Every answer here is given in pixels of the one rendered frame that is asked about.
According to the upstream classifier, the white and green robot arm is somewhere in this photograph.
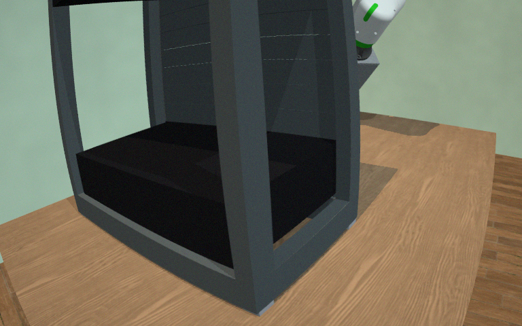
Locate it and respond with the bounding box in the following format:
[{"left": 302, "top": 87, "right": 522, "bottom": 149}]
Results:
[{"left": 353, "top": 0, "right": 406, "bottom": 60}]

